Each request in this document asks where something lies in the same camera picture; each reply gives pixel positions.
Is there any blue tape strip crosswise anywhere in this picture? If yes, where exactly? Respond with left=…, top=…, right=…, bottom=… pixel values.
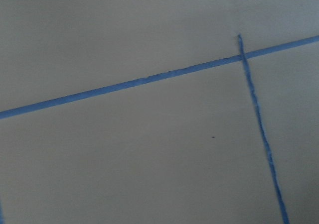
left=0, top=35, right=319, bottom=119

